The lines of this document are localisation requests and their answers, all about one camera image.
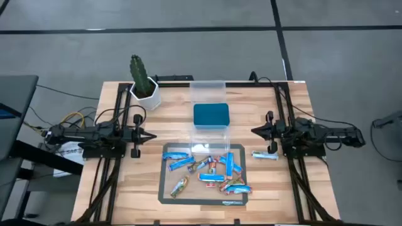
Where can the grey chair base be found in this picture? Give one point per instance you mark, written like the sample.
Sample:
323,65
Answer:
387,120

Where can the black-edged silicone baking mat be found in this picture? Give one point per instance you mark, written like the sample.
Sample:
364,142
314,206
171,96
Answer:
194,192

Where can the multicoloured granola bar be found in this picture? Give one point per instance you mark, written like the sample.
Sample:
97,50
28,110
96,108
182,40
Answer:
198,165

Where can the grey desk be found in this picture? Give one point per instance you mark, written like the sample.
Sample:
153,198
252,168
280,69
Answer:
15,103

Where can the orange blue snack bag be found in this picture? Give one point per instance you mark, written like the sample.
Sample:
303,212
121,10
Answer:
179,187

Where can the pale blue granola bar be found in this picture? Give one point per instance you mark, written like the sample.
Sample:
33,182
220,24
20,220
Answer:
265,155

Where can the blue and red granola bar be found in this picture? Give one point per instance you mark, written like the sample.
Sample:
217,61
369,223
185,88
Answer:
239,189

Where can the white bag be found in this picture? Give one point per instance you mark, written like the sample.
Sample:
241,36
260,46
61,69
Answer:
67,151

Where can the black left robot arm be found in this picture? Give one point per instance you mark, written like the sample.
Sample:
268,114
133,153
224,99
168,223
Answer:
94,133

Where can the green cactus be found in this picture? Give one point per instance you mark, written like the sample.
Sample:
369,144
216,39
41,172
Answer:
139,75

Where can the black desk crossbar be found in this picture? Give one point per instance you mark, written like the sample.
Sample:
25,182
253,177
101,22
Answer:
47,157

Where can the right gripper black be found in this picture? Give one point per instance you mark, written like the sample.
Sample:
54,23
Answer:
273,132

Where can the white hexagonal plant pot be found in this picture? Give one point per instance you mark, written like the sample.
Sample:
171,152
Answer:
151,101

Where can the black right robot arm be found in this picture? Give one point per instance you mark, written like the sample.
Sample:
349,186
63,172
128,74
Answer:
329,135

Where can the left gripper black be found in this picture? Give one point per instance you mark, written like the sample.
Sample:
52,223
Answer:
137,147

